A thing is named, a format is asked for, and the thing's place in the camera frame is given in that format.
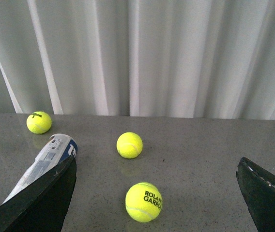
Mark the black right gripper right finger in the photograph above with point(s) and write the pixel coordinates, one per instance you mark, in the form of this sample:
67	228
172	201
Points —
257	187

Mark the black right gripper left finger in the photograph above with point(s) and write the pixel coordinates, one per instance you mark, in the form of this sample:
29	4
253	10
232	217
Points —
43	205

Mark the clear Wilson tennis ball can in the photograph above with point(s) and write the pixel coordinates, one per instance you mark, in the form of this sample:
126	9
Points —
58	148

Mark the Wilson tennis ball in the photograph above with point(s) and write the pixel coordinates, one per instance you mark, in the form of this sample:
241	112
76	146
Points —
39	122

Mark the Roland Garros tennis ball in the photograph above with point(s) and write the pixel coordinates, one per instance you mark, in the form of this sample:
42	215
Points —
143	202

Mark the plain yellow tennis ball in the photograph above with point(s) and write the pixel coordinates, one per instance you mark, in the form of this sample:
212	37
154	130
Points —
129	145

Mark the white pleated curtain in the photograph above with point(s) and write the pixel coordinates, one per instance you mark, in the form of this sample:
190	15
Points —
176	58

